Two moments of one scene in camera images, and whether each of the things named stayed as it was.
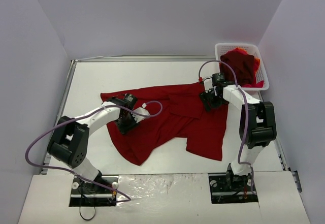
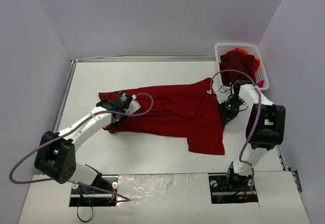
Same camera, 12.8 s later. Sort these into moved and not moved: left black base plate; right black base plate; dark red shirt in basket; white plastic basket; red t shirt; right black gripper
Moved: right black gripper; red t shirt
Not moved: left black base plate; right black base plate; dark red shirt in basket; white plastic basket
